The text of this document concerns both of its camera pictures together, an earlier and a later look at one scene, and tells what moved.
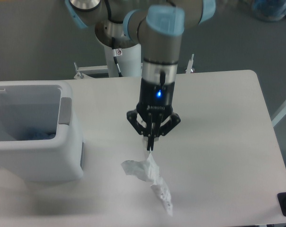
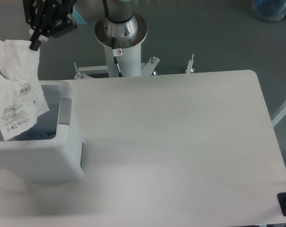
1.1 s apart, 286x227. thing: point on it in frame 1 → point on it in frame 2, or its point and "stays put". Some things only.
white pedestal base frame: [82, 72] stays put
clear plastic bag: [148, 170] → [20, 100]
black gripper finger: [165, 127] → [42, 34]
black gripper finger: [131, 116] → [34, 11]
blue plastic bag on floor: [273, 10] stays put
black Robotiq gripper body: [156, 101] → [61, 22]
